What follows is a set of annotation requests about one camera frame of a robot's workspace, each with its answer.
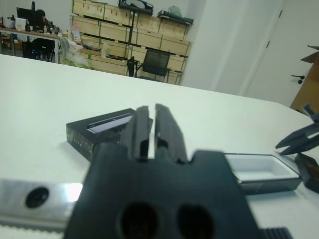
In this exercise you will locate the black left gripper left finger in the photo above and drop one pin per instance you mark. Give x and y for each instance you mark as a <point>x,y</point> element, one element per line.
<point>139,134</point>

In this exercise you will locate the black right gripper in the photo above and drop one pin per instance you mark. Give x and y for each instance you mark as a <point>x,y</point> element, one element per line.
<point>310,115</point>

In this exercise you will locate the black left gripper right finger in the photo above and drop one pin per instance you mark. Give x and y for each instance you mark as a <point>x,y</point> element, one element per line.
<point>169,134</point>

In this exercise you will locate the black box lid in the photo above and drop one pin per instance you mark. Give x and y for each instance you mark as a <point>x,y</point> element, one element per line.
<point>82,139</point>

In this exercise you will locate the black box base white insert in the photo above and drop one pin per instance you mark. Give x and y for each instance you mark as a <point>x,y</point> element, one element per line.
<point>274,183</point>

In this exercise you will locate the large brown cardboard box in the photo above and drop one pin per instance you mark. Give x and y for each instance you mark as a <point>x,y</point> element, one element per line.
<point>307,84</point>

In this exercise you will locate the white box pink print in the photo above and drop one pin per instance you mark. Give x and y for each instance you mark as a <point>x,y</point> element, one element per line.
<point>21,25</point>

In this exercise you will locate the black mesh office chair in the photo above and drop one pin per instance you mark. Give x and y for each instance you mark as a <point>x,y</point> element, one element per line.
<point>155,59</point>

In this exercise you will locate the white door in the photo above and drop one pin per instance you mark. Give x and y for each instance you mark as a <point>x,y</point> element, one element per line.
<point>281,49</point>

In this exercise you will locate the wooden crate stack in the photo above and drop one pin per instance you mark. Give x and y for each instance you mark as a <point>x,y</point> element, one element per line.
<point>149,41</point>

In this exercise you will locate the greenish plastic bag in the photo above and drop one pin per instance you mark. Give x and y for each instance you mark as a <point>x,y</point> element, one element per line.
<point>74,58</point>

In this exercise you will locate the flat black tray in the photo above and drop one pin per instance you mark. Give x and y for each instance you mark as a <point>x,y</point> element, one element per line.
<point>179,20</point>

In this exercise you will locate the pink and white package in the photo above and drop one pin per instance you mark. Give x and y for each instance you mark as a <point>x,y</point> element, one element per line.
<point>75,35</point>

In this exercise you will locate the grey plastic bag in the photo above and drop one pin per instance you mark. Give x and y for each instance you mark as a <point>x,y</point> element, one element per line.
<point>174,10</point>

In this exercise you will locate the black computer under desk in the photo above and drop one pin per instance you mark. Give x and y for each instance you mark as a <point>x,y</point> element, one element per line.
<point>37,47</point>

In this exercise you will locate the white-framed desk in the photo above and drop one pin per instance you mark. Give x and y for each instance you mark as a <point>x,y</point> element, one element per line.
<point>30,32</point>

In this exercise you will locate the dark-haired person at desk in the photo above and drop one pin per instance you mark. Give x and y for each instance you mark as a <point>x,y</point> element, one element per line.
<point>42,18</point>

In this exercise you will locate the black computer monitor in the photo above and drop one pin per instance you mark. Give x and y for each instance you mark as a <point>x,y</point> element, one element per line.
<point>25,12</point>

